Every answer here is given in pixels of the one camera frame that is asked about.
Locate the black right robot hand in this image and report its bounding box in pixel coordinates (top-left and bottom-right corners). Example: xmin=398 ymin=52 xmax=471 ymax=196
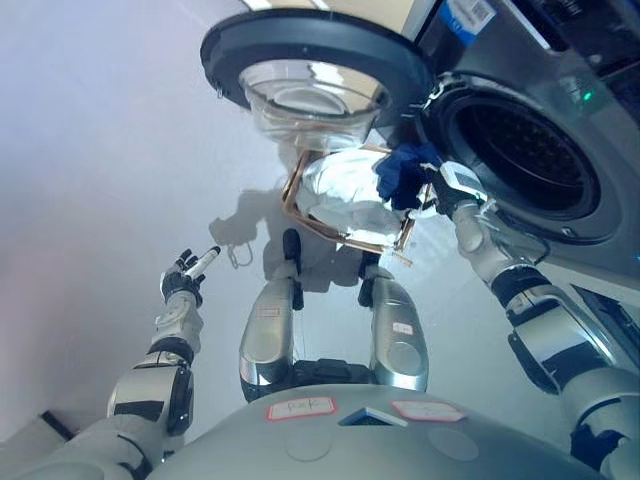
xmin=422 ymin=159 xmax=495 ymax=219

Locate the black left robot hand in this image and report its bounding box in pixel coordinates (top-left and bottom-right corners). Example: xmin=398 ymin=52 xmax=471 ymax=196
xmin=159 ymin=245 xmax=222 ymax=307

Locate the dark blue garment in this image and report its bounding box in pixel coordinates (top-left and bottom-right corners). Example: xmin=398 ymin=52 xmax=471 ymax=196
xmin=374 ymin=142 xmax=444 ymax=212

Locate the white laundry in basket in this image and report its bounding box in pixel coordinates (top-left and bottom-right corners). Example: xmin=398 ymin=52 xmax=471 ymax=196
xmin=297 ymin=152 xmax=402 ymax=246

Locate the grey front-load washing machine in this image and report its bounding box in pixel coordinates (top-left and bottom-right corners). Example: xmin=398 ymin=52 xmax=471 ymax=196
xmin=397 ymin=0 xmax=640 ymax=301

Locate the round washing machine door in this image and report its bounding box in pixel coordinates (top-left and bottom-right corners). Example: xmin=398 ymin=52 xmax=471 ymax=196
xmin=199 ymin=10 xmax=434 ymax=151

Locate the silver left robot leg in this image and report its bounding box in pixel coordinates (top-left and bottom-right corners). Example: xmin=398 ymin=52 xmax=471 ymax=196
xmin=238 ymin=228 xmax=307 ymax=404

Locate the silver robot leg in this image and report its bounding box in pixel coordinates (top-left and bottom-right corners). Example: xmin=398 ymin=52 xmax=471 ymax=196
xmin=357 ymin=252 xmax=432 ymax=394
xmin=238 ymin=228 xmax=307 ymax=404

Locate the silver right robot leg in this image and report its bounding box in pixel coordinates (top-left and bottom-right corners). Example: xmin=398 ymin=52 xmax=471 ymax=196
xmin=357 ymin=252 xmax=432 ymax=394

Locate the blue energy label sticker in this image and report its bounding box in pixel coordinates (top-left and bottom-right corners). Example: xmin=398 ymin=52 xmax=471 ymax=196
xmin=436 ymin=0 xmax=499 ymax=50

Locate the red-edged white handwritten label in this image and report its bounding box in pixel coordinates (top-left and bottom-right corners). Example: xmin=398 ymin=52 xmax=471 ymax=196
xmin=265 ymin=396 xmax=339 ymax=423

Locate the red-edged white blank label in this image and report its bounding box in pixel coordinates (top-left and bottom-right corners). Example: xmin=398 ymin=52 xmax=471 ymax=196
xmin=390 ymin=399 xmax=469 ymax=423

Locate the blue square torso part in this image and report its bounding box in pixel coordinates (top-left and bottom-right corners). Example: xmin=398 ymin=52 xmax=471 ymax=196
xmin=338 ymin=406 xmax=409 ymax=429

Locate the grey robot torso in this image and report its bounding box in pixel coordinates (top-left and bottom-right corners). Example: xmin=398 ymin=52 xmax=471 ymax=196
xmin=144 ymin=357 xmax=604 ymax=480

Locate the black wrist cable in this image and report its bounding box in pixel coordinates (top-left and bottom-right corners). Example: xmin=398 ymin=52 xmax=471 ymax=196
xmin=477 ymin=199 xmax=552 ymax=267

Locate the white laundry basket wooden frame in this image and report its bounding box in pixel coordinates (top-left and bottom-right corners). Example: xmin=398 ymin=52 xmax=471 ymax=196
xmin=280 ymin=142 xmax=439 ymax=257

